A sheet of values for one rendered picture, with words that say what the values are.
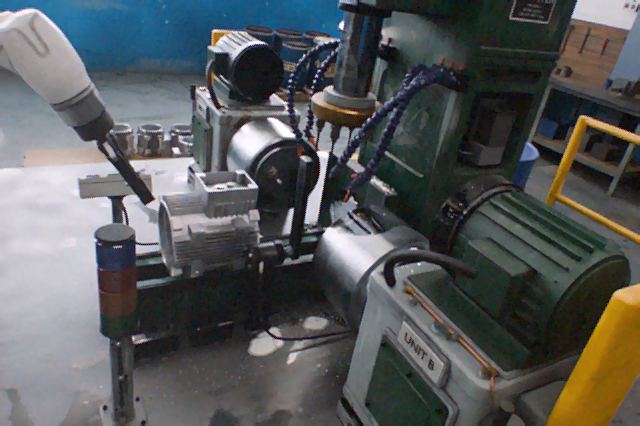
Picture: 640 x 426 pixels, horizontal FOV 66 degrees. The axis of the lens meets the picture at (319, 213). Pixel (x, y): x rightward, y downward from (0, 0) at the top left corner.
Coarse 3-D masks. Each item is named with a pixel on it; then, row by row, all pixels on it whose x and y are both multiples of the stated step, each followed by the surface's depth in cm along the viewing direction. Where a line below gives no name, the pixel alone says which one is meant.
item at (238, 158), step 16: (256, 128) 149; (272, 128) 148; (288, 128) 151; (240, 144) 148; (256, 144) 143; (272, 144) 141; (288, 144) 144; (304, 144) 146; (240, 160) 146; (256, 160) 141; (272, 160) 143; (288, 160) 146; (256, 176) 143; (272, 176) 142; (288, 176) 148; (272, 192) 149; (288, 192) 151; (272, 208) 152; (288, 208) 154
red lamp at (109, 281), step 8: (96, 264) 77; (136, 264) 79; (104, 272) 76; (112, 272) 76; (120, 272) 77; (128, 272) 78; (136, 272) 80; (104, 280) 77; (112, 280) 77; (120, 280) 77; (128, 280) 78; (136, 280) 81; (104, 288) 78; (112, 288) 78; (120, 288) 78; (128, 288) 79
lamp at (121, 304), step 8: (136, 288) 82; (104, 296) 79; (112, 296) 78; (120, 296) 79; (128, 296) 80; (136, 296) 82; (104, 304) 79; (112, 304) 79; (120, 304) 79; (128, 304) 80; (136, 304) 83; (104, 312) 80; (112, 312) 80; (120, 312) 80; (128, 312) 81
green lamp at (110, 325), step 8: (136, 312) 83; (104, 320) 81; (112, 320) 81; (120, 320) 81; (128, 320) 82; (136, 320) 84; (104, 328) 82; (112, 328) 81; (120, 328) 82; (128, 328) 83
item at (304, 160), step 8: (304, 160) 106; (312, 160) 106; (304, 168) 106; (312, 168) 107; (304, 176) 107; (304, 184) 108; (296, 192) 111; (304, 192) 109; (296, 200) 111; (304, 200) 110; (296, 208) 112; (304, 208) 111; (296, 216) 112; (304, 216) 112; (296, 224) 113; (296, 232) 113; (296, 240) 114; (296, 248) 115; (288, 256) 118; (296, 256) 117
